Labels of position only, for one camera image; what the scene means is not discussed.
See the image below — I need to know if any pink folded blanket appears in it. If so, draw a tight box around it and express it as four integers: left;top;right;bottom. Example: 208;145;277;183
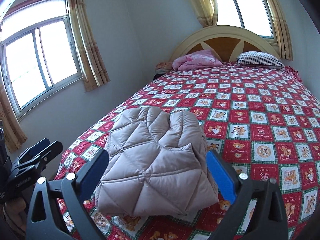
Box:
172;49;223;71

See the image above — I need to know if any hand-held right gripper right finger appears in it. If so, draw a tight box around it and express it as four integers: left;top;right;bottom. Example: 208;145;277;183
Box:
206;150;289;240

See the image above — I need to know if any beige quilted puffer jacket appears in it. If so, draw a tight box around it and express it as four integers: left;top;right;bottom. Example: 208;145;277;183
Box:
94;106;219;217

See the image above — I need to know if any yellow patterned curtain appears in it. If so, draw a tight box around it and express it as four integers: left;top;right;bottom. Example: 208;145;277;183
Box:
260;0;293;61
0;87;28;153
181;0;219;28
67;0;111;92

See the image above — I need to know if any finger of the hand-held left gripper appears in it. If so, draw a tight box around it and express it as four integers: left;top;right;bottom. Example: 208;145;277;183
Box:
10;137;52;164
15;141;63;173

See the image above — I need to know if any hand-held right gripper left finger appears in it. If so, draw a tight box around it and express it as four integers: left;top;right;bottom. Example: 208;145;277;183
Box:
26;149;110;240

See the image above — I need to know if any tan round object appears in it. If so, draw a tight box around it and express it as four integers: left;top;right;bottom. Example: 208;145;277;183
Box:
2;200;28;230

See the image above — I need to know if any floral cloth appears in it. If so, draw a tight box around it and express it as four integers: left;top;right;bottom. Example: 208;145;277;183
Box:
154;61;174;72

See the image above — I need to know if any red checked printed bedspread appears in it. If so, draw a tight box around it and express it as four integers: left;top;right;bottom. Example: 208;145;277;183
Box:
54;62;320;240

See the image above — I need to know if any striped pillow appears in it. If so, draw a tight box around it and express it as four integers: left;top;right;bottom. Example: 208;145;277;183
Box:
236;51;285;68

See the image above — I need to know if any cream and wood headboard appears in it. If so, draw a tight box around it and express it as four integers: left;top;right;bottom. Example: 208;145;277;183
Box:
170;25;282;63

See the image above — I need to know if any sliding glass window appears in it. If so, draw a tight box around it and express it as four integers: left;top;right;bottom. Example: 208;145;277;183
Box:
0;0;84;120
211;0;279;43

